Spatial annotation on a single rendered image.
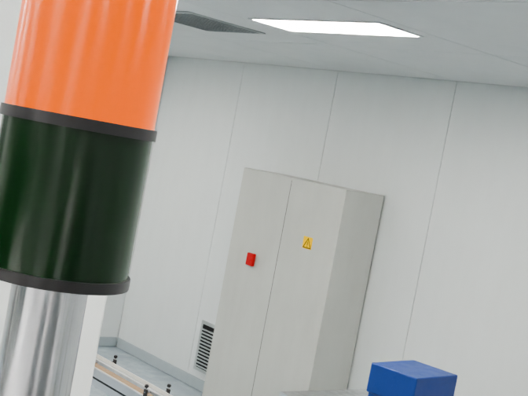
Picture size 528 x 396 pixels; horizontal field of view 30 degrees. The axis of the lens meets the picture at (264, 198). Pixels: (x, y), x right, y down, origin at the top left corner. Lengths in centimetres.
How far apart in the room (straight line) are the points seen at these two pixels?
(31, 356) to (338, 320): 701
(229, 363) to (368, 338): 122
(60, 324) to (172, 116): 934
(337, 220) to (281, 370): 123
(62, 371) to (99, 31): 11
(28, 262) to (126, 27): 8
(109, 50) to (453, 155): 677
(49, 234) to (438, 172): 684
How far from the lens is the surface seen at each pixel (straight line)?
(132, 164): 31
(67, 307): 32
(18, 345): 33
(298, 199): 747
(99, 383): 532
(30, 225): 31
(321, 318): 721
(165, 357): 942
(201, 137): 922
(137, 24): 31
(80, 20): 31
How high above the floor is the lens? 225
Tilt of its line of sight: 3 degrees down
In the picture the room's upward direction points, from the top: 11 degrees clockwise
